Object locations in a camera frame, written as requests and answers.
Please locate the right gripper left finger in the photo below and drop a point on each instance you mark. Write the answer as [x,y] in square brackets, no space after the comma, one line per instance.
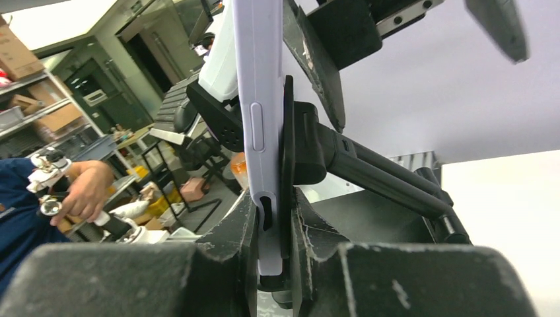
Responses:
[214,276]

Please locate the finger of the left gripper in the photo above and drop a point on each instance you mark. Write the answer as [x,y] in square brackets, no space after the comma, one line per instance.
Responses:
[502,22]

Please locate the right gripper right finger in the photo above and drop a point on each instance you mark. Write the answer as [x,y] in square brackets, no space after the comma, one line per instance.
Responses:
[332,276]

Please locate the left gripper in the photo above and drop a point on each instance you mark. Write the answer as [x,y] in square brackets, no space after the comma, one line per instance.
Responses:
[340,33]

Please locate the lavender case phone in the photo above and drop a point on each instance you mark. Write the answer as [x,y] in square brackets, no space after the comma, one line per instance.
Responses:
[258,44]

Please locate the small black folding stand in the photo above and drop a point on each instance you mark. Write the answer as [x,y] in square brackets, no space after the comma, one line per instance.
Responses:
[310,150]

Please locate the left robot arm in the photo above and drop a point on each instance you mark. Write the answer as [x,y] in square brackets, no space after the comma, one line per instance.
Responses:
[399,92]

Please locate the person's hand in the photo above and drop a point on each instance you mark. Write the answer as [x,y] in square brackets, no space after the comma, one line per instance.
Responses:
[88,191]

